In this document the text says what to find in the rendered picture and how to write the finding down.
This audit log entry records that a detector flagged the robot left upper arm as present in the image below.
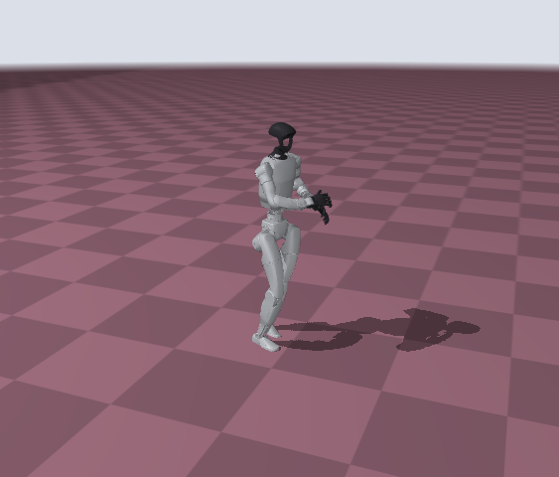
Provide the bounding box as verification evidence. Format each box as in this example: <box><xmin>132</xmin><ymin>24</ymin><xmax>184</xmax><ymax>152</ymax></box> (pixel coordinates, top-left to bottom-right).
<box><xmin>289</xmin><ymin>153</ymin><xmax>303</xmax><ymax>191</ymax></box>

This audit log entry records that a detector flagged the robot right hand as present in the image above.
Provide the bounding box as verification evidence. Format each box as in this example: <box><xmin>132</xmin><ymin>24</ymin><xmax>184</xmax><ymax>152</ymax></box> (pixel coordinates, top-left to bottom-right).
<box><xmin>306</xmin><ymin>190</ymin><xmax>332</xmax><ymax>209</ymax></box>

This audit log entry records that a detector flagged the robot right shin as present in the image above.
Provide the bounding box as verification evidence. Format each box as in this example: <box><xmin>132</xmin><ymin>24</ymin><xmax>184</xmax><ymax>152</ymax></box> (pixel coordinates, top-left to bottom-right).
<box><xmin>257</xmin><ymin>290</ymin><xmax>283</xmax><ymax>339</ymax></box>

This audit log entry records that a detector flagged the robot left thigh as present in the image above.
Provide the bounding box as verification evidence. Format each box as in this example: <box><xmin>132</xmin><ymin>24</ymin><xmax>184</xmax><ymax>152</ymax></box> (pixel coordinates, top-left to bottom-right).
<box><xmin>280</xmin><ymin>223</ymin><xmax>301</xmax><ymax>283</ymax></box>

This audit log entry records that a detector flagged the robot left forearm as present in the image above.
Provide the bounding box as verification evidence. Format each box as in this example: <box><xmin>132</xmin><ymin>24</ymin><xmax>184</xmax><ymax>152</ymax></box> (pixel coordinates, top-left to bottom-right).
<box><xmin>297</xmin><ymin>178</ymin><xmax>313</xmax><ymax>210</ymax></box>

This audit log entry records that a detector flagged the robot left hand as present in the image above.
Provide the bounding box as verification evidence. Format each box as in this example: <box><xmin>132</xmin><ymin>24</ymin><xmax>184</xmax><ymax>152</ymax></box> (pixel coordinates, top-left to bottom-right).
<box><xmin>313</xmin><ymin>205</ymin><xmax>329</xmax><ymax>225</ymax></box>

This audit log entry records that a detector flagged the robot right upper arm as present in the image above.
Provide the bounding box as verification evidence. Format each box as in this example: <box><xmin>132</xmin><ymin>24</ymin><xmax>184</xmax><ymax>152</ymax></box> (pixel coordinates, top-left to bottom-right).
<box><xmin>255</xmin><ymin>162</ymin><xmax>281</xmax><ymax>211</ymax></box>

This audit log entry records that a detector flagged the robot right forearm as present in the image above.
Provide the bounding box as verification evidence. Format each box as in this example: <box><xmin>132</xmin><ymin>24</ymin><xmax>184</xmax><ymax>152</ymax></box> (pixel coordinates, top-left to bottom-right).
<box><xmin>273</xmin><ymin>196</ymin><xmax>314</xmax><ymax>211</ymax></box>

